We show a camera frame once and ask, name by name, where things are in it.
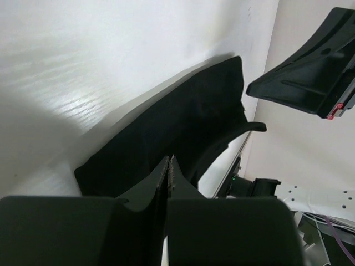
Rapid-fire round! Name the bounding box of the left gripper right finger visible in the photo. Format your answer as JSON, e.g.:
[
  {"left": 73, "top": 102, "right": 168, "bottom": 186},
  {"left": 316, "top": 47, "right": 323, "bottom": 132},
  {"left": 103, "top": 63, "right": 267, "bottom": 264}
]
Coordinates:
[{"left": 167, "top": 157, "right": 305, "bottom": 265}]

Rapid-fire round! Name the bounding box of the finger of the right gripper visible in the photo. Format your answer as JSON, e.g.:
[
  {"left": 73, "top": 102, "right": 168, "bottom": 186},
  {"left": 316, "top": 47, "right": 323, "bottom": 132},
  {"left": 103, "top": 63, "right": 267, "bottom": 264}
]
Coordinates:
[{"left": 246, "top": 7, "right": 354, "bottom": 120}]

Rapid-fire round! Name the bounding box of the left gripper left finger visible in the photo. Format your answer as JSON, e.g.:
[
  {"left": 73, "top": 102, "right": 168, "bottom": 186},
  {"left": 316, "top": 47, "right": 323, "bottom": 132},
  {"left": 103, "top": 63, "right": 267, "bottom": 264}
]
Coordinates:
[{"left": 1, "top": 157, "right": 169, "bottom": 265}]

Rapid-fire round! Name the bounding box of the black skirt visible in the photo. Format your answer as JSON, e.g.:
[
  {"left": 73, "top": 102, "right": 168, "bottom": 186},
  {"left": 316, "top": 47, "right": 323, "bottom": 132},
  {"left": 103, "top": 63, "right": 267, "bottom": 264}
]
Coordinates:
[{"left": 74, "top": 56, "right": 266, "bottom": 197}]

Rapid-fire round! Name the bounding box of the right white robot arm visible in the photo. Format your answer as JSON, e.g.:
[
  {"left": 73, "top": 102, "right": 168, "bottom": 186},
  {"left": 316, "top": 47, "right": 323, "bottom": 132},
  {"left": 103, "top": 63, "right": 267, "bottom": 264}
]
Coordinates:
[{"left": 234, "top": 7, "right": 354, "bottom": 221}]

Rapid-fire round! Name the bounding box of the aluminium table frame rail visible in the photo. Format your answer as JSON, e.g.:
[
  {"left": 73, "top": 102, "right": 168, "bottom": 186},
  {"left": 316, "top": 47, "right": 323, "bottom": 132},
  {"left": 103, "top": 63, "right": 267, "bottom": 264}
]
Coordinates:
[{"left": 212, "top": 131, "right": 252, "bottom": 199}]

